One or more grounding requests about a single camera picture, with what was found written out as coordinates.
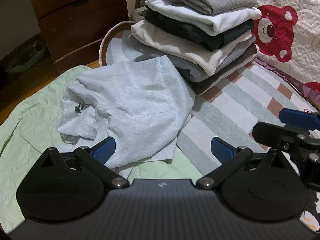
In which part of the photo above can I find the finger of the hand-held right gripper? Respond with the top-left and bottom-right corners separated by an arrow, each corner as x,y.
252,122 -> 320,167
279,108 -> 320,131

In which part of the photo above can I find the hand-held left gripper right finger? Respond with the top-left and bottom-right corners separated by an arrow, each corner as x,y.
196,137 -> 294,190

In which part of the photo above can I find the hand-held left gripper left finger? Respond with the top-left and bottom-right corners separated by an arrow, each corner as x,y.
32,137 -> 130,189

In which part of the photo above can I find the light grey t-shirt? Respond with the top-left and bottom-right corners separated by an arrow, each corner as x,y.
55,55 -> 196,177

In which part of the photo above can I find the stack of folded clothes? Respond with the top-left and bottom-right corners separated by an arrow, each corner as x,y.
127,0 -> 262,96

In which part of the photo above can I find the colourful floral blanket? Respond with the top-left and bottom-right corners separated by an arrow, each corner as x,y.
297,187 -> 320,233

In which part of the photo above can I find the striped bed sheet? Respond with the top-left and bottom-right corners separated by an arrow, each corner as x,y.
100,30 -> 320,160

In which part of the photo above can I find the light green printed t-shirt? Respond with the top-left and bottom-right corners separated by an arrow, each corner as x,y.
0,65 -> 204,234

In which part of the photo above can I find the white quilt with red bears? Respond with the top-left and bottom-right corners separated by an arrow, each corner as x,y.
232,0 -> 320,110

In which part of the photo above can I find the dark green bag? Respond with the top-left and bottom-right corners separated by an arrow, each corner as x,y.
6,40 -> 48,74

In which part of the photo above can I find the brown wooden dresser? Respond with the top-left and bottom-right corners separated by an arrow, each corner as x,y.
26,0 -> 140,74

